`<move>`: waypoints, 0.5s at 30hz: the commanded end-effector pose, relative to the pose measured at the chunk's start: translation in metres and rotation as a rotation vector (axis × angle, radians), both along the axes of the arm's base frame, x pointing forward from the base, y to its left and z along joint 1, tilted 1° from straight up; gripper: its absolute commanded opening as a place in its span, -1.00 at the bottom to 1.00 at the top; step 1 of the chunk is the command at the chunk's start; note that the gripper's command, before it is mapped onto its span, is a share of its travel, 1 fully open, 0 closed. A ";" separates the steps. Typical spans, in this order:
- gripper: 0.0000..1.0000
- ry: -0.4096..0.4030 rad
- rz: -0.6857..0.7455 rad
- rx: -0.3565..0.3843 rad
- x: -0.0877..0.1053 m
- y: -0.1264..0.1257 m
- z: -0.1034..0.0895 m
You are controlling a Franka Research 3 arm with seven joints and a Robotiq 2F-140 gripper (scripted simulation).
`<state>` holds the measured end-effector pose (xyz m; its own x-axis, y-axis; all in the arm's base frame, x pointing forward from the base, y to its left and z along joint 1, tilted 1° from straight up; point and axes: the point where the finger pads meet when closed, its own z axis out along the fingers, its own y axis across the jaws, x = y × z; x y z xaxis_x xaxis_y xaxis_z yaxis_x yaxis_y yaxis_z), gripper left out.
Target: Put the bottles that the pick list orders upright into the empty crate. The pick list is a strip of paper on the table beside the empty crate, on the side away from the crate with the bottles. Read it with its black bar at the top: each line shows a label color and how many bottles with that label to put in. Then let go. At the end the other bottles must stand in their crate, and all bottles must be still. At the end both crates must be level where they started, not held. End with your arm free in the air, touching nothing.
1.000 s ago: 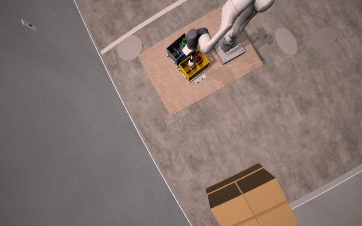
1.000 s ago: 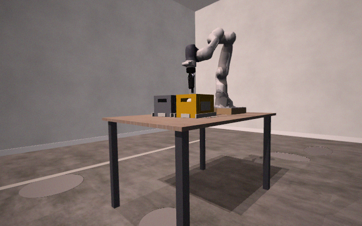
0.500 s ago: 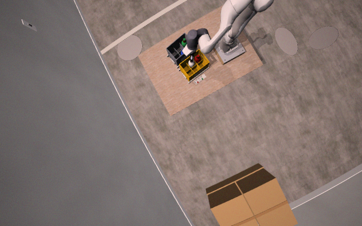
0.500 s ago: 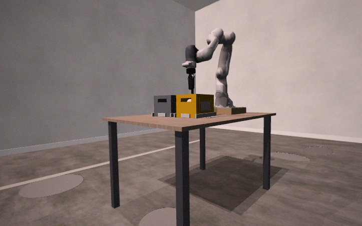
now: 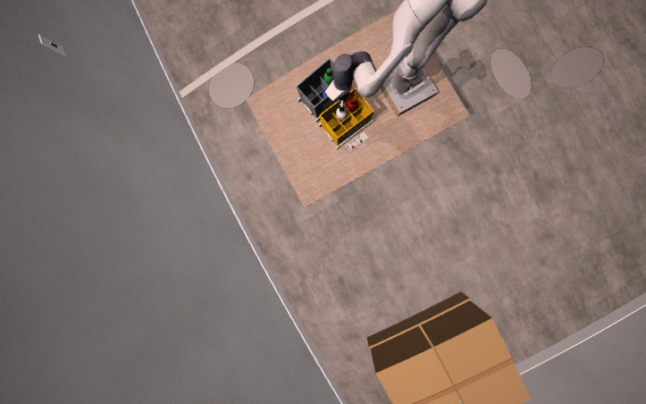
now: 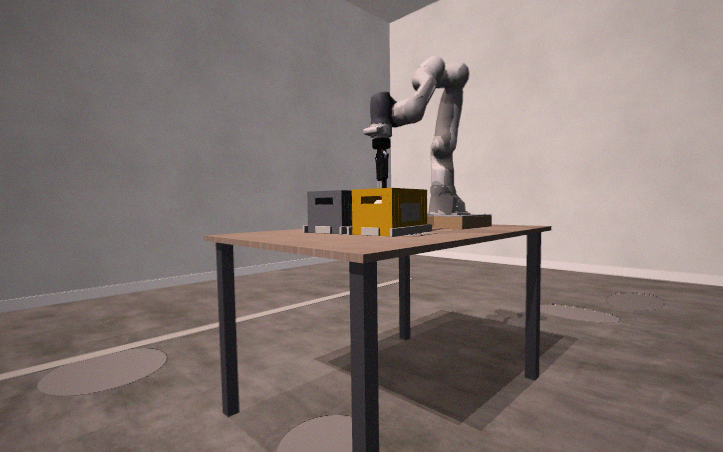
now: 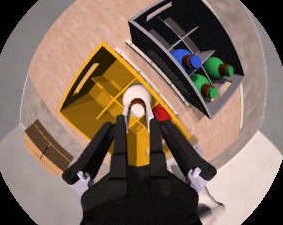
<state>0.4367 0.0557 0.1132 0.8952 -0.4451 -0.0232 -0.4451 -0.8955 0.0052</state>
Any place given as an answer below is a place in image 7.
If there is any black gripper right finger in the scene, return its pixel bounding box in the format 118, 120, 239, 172
145, 103, 217, 203

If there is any yellow crate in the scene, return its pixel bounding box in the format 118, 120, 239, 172
57, 41, 190, 166

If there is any white bottle with grey label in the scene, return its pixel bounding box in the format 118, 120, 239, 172
123, 82, 152, 118

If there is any blue bottle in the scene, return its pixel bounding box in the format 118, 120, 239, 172
170, 49, 201, 75

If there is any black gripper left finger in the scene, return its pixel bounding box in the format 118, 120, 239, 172
62, 103, 130, 204

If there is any red bottle with pink label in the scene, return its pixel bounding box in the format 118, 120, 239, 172
151, 103, 171, 122

